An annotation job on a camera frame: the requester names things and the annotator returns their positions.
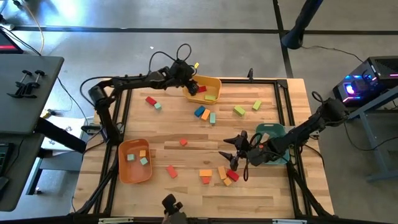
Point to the black screw clamp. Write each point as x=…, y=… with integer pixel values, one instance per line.
x=22, y=81
x=35, y=82

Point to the light teal small cube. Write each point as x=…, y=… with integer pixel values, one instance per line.
x=131, y=157
x=158, y=106
x=143, y=161

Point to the orange plastic bin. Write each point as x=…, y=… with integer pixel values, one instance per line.
x=133, y=175

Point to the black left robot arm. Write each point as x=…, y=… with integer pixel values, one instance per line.
x=140, y=81

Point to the small black frame clamp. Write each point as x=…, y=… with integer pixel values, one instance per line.
x=250, y=73

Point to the white sheet with marks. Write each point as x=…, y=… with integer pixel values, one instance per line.
x=70, y=128

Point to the blue rectangular block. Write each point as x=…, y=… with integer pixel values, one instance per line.
x=199, y=111

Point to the grey metal desk frame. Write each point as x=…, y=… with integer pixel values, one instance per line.
x=371, y=137

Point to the black screen with red strip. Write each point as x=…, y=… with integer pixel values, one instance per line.
x=7, y=43

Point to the teal plastic bin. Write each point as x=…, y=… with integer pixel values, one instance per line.
x=273, y=128

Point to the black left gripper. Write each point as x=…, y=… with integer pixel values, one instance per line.
x=180, y=79

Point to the black computer tower with lights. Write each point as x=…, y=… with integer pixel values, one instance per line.
x=382, y=67

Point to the black stand pole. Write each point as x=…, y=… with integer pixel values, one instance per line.
x=303, y=18

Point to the black keyboard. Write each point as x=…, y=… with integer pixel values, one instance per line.
x=2, y=158

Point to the yellow plastic bin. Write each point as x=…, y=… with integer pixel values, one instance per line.
x=214, y=85

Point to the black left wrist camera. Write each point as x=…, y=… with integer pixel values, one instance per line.
x=182, y=67

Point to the yellow-orange rectangular block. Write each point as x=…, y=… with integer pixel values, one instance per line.
x=222, y=172
x=205, y=172
x=205, y=114

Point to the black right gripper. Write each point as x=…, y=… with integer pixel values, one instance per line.
x=259, y=155

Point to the dark grey side desk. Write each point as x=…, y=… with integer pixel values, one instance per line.
x=18, y=118

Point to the orange-red medium block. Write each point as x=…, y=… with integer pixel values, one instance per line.
x=171, y=171

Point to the red large block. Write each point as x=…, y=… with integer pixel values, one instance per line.
x=233, y=175

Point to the beige large block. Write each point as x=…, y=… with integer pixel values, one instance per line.
x=265, y=137

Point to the orange-red small cube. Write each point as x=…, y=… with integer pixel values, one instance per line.
x=183, y=142
x=206, y=180

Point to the yellow small cube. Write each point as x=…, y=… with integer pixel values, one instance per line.
x=227, y=181
x=142, y=153

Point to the black diagonal bar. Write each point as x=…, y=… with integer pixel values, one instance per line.
x=62, y=137

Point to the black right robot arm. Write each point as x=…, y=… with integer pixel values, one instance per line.
x=311, y=127

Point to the white label strip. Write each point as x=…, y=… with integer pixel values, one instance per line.
x=289, y=221
x=115, y=220

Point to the light teal rectangular block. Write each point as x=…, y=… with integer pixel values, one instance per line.
x=213, y=118

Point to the red medium block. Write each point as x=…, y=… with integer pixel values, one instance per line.
x=202, y=89
x=150, y=100

